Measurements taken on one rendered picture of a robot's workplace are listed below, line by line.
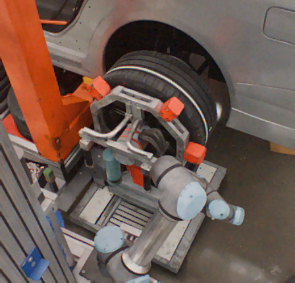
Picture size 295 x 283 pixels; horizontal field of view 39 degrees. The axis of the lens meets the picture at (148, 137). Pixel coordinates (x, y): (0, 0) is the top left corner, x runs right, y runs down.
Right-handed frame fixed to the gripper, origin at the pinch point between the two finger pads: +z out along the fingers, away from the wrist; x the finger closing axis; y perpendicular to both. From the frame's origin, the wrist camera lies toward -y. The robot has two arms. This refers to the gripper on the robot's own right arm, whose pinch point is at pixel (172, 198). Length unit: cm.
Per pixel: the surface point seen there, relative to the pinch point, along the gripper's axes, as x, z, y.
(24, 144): -8, 124, -10
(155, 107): -38.0, 10.9, 18.7
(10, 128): -18, 155, -20
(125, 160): -12.1, 28.5, 6.2
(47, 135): -15, 78, 16
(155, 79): -52, 15, 19
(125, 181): -3, 64, -50
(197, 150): -25.9, -2.5, -7.4
